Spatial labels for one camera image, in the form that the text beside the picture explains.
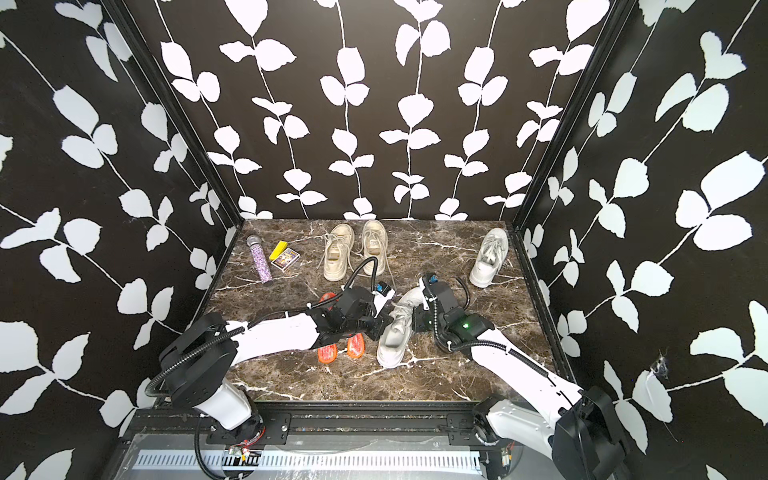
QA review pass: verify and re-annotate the red orange insole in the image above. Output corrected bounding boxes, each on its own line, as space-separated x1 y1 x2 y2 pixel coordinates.
317 292 338 364

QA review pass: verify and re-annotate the white sneaker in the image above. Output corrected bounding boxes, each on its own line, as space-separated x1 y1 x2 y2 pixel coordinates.
469 228 509 288
376 287 424 369

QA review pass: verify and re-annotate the beige lace sneaker one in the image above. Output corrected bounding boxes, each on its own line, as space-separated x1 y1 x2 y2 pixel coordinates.
322 223 354 282
362 220 388 275

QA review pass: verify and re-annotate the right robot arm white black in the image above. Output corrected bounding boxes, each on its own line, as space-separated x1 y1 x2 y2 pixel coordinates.
413 273 629 479

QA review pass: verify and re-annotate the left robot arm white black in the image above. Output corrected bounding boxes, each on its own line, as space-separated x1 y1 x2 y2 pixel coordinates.
145 256 394 431

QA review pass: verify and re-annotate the purple card box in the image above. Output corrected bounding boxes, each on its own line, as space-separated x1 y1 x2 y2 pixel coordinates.
271 247 300 271

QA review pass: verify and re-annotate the yellow small block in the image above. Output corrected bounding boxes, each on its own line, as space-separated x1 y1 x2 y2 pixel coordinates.
269 241 288 261

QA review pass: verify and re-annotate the purple glitter bottle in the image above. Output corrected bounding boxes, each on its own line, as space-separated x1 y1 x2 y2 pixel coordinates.
246 235 272 283

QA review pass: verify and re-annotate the white ventilation grille strip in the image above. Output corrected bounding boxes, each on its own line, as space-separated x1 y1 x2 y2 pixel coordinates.
130 449 484 473

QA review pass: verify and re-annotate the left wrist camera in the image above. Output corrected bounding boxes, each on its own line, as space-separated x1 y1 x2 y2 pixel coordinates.
374 281 395 308

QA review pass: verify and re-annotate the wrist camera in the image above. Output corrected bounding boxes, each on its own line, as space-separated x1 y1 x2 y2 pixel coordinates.
374 281 395 308
421 273 438 301

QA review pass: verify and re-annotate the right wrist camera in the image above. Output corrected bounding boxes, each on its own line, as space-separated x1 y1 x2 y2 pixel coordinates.
421 273 438 301

